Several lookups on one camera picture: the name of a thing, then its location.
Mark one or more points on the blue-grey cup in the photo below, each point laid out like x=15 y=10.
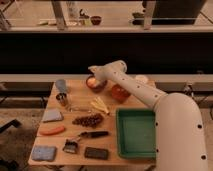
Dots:
x=61 y=86

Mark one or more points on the grey sponge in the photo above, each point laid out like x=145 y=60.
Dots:
x=52 y=115

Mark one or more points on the blue sponge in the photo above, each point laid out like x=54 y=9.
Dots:
x=44 y=153

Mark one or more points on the brown grape bunch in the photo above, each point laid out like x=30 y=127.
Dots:
x=89 y=121

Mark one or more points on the metal fork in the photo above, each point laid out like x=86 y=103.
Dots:
x=80 y=109

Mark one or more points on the black rectangular block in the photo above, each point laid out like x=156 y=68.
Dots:
x=96 y=153

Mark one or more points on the green tray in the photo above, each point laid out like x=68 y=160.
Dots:
x=135 y=130

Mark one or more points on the white small bowl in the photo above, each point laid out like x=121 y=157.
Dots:
x=142 y=78

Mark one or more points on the red bowl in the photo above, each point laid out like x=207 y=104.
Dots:
x=119 y=94

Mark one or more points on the black-handled brush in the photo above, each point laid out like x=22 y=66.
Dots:
x=71 y=145

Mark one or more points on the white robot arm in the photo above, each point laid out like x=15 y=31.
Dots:
x=180 y=138

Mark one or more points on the yellow banana peel toy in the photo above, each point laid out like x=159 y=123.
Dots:
x=99 y=104

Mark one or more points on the metal cup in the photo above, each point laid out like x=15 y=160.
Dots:
x=62 y=99

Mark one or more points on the purple bowl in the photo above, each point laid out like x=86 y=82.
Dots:
x=99 y=87

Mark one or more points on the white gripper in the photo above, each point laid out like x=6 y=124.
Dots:
x=99 y=72

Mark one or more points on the dark bowl on shelf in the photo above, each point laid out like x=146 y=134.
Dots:
x=96 y=20

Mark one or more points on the apple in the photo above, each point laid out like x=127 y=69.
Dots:
x=92 y=82

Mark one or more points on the orange carrot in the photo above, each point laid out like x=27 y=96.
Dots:
x=53 y=131

